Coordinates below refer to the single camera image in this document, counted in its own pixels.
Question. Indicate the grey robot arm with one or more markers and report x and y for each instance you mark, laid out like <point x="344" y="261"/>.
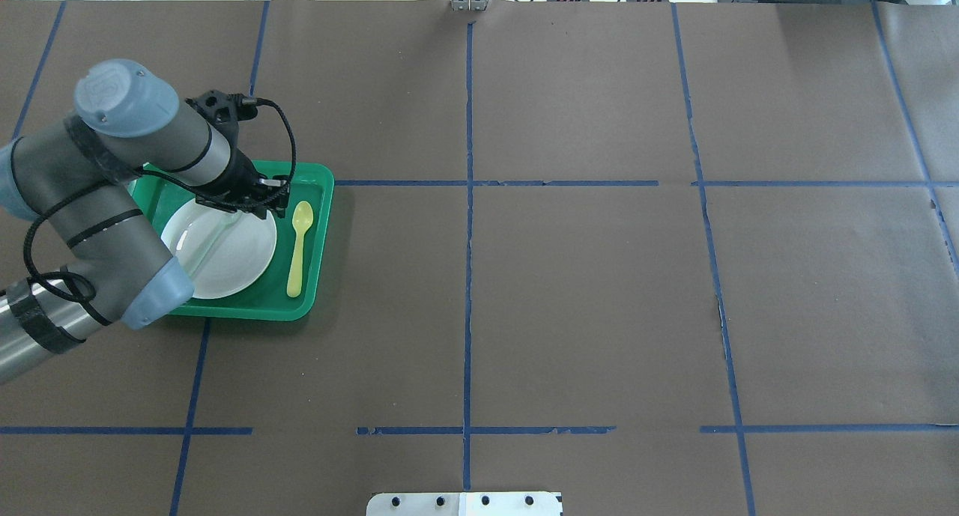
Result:
<point x="92" y="257"/>

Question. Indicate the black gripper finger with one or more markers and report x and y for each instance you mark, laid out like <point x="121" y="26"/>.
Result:
<point x="229" y="205"/>
<point x="278" y="190"/>

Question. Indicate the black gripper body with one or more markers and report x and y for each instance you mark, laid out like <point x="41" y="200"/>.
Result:
<point x="241" y="177"/>

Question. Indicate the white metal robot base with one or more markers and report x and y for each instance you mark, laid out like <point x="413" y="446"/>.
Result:
<point x="467" y="503"/>

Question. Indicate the white round plate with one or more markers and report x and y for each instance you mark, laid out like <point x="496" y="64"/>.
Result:
<point x="221" y="252"/>

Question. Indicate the green plastic tray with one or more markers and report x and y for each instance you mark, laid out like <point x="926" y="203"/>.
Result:
<point x="265" y="299"/>

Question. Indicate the yellow plastic spoon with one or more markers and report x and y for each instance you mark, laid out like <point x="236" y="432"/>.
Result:
<point x="301" y="221"/>

